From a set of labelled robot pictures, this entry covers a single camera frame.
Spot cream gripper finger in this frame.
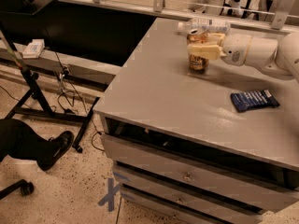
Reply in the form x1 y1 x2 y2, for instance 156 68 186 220
187 43 225 60
200 33 226 46

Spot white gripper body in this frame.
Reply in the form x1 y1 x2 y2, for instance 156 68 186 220
221 34 252 66

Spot orange soda can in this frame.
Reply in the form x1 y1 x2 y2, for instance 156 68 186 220
187 29 209 72

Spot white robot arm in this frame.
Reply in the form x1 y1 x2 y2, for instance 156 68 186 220
187 33 299 81

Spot clear plastic water bottle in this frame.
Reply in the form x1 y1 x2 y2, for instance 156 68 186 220
178 18 231 34

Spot blue snack packet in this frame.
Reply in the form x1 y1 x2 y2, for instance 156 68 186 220
230 90 280 112

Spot grey drawer cabinet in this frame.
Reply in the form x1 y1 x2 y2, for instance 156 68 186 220
95 19 299 224

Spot blue tape cross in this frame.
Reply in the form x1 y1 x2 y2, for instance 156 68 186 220
98 172 128 212

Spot small white box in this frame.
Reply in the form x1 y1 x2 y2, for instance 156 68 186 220
22 39 45 59

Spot black shoe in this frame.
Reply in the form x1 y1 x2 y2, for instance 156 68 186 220
37 131 74 171

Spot black trouser leg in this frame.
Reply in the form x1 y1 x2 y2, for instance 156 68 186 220
0 119 58 161

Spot office chair base wheel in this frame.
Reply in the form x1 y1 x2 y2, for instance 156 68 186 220
0 179 35 200

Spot black floor cables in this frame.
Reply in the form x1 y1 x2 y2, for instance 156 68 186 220
54 51 106 152

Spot black stand frame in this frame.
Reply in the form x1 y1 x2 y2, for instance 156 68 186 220
0 22 99 153

